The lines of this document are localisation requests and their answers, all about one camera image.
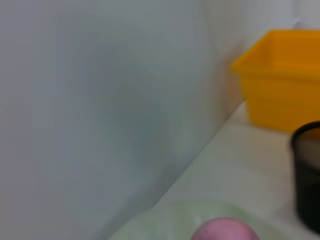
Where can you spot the yellow plastic bin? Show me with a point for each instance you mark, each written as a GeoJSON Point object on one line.
{"type": "Point", "coordinates": [280, 95]}

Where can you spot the pink peach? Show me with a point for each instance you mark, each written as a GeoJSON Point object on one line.
{"type": "Point", "coordinates": [225, 230]}

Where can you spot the black mesh pen holder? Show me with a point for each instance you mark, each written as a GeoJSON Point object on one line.
{"type": "Point", "coordinates": [308, 175]}

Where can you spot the pale green glass fruit bowl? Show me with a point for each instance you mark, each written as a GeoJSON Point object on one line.
{"type": "Point", "coordinates": [162, 225]}

